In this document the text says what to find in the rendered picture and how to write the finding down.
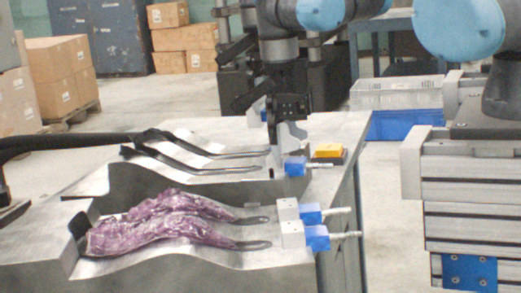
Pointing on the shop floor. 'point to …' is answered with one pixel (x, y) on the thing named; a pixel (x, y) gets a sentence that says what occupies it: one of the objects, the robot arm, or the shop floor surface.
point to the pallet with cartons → (63, 80)
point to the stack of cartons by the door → (181, 40)
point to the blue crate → (401, 123)
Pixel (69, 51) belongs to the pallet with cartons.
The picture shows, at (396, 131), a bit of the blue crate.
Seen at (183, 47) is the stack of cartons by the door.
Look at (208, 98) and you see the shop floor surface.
